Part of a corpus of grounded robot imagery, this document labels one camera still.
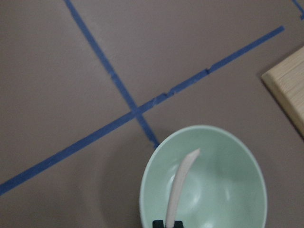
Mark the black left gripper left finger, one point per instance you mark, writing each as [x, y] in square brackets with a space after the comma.
[158, 224]

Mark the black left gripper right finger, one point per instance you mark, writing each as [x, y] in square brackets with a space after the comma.
[178, 224]

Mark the cream plastic spoon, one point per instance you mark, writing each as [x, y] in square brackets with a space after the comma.
[177, 185]

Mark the light green bowl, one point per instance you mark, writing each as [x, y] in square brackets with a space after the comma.
[224, 188]

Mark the bamboo cutting board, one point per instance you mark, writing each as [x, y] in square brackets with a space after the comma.
[285, 81]

